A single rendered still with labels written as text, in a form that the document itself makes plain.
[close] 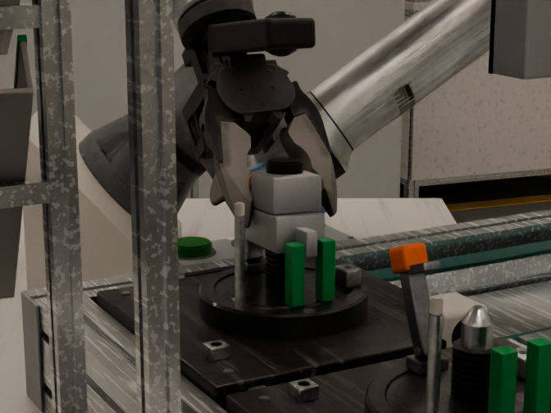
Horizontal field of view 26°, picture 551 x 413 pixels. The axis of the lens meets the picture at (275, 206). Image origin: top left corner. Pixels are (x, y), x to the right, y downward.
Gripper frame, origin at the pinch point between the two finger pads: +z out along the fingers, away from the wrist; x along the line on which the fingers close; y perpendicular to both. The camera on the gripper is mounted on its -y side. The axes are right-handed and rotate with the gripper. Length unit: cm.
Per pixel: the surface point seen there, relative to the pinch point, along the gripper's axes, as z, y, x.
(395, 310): 10.4, 0.5, -6.6
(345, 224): -19, 54, -38
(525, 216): -2.8, 17.7, -38.2
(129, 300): 2.3, 10.5, 11.9
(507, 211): -117, 303, -275
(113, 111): -148, 246, -89
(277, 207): 1.7, -3.7, 3.3
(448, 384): 20.7, -15.1, 1.6
